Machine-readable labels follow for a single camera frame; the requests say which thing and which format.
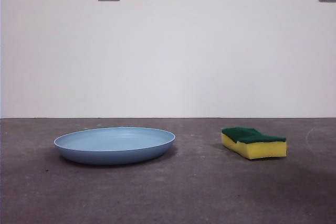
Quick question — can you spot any blue round plate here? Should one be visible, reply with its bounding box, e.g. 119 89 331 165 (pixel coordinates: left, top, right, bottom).
54 126 176 166

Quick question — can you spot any yellow sponge green scouring pad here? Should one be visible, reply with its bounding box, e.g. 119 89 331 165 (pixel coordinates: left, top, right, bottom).
221 126 287 161

